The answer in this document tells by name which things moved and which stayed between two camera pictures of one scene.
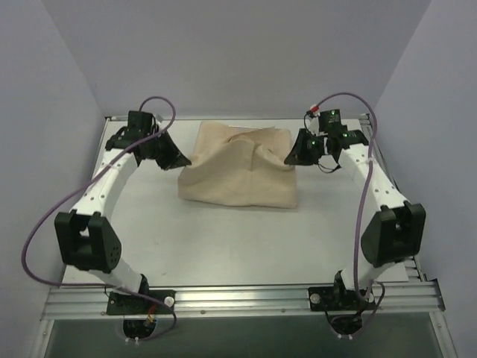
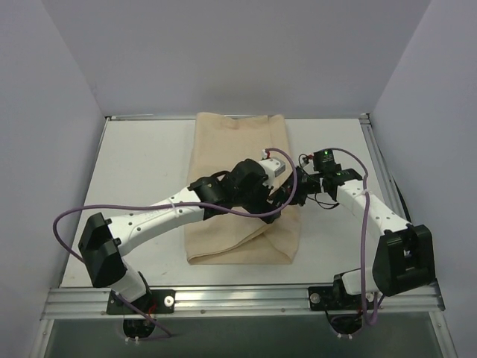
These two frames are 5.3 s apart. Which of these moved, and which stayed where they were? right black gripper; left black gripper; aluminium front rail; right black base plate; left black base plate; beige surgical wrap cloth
Moved: beige surgical wrap cloth; right black gripper; left black gripper
Stayed: right black base plate; aluminium front rail; left black base plate
